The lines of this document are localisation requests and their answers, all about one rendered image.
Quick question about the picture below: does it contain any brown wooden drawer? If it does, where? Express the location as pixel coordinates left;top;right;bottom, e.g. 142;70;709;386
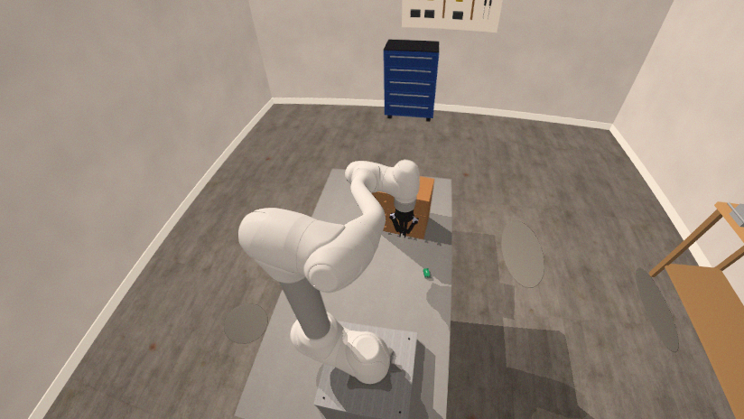
414;200;427;215
408;214;425;228
384;220;398;233
406;225;423;238
373;192;395;209
382;207;395;220

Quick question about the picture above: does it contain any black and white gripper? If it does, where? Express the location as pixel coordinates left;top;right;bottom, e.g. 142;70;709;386
389;209;418;243

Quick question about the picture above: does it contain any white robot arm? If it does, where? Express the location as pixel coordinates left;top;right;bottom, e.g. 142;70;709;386
238;160;420;391

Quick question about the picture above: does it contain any brown wooden chest of drawers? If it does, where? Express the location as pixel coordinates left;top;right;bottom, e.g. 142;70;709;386
417;176;434;239

